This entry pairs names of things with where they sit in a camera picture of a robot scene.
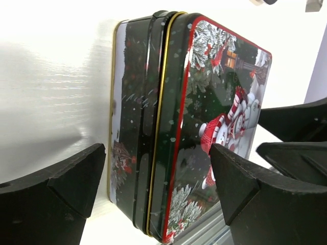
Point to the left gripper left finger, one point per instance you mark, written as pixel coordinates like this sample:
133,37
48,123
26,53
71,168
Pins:
51,205

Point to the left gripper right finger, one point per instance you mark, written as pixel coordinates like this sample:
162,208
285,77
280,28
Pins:
263,207

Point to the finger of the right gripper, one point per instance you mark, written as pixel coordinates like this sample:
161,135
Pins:
299,123
304,161

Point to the gold tin lid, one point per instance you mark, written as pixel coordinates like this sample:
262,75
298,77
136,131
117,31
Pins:
212,87

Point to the metal tongs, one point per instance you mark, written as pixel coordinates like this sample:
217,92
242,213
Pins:
308,6

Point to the square cookie tin base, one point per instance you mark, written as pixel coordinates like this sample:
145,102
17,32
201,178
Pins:
138,60

